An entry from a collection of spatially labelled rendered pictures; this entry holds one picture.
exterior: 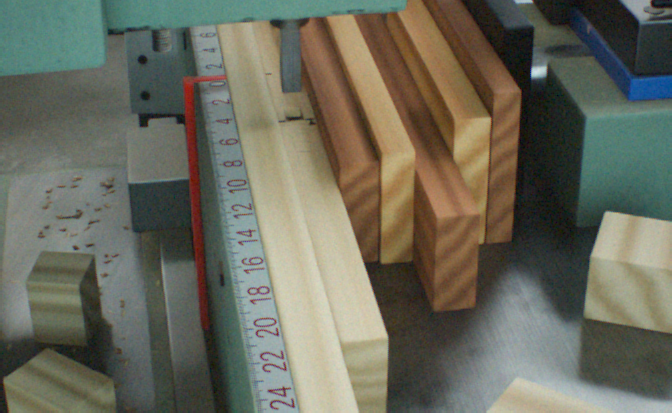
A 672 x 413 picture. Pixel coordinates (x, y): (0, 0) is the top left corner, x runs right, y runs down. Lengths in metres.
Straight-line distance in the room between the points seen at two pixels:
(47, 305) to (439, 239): 0.25
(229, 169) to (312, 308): 0.10
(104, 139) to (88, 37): 2.12
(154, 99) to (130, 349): 0.52
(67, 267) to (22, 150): 1.95
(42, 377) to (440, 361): 0.20
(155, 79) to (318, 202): 0.65
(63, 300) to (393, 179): 0.22
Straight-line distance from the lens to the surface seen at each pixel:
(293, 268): 0.51
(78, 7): 0.55
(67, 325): 0.73
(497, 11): 0.62
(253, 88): 0.65
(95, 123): 2.74
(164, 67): 1.20
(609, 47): 0.65
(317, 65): 0.67
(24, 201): 0.87
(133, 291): 0.77
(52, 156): 2.63
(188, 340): 0.70
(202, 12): 0.59
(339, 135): 0.60
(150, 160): 0.80
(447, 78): 0.62
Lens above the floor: 1.23
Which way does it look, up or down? 30 degrees down
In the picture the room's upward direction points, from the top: straight up
